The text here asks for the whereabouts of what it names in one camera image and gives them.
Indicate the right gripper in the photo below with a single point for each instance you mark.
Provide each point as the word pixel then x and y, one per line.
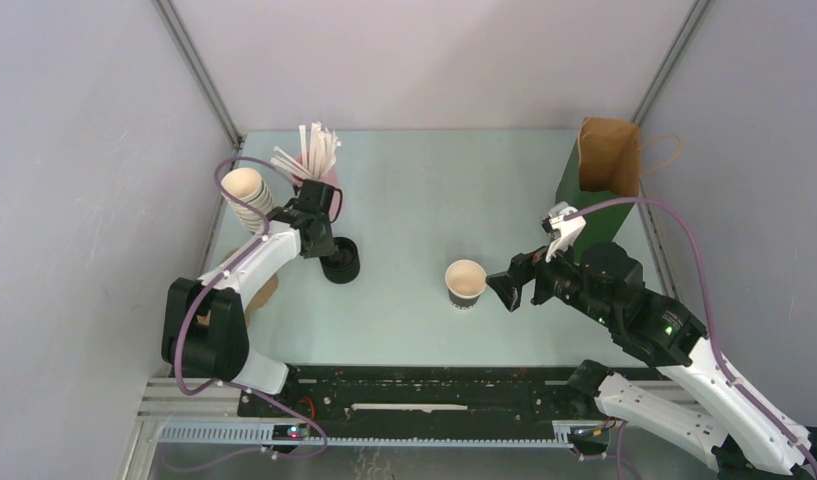
pixel 521 268

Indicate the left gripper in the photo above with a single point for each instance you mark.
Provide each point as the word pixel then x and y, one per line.
pixel 327 248

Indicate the black sleeved paper cup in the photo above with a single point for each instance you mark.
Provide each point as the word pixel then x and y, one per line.
pixel 466 282

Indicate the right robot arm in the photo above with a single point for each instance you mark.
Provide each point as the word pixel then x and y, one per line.
pixel 739 434

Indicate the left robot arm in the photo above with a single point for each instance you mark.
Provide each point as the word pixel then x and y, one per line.
pixel 205 330

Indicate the white wrapped straws bundle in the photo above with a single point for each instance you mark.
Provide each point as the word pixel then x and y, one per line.
pixel 317 157

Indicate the stack of black lids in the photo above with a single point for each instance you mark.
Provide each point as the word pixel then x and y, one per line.
pixel 343 265

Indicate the stack of paper cups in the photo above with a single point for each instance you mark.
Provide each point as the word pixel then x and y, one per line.
pixel 249 196

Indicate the brown cardboard cup carrier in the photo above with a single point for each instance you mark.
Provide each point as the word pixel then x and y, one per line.
pixel 259 291

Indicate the green paper bag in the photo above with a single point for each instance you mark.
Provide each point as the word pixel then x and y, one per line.
pixel 603 164

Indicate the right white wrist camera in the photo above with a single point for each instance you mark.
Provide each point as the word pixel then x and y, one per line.
pixel 563 226

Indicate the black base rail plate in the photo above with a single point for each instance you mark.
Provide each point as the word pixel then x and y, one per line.
pixel 470 404

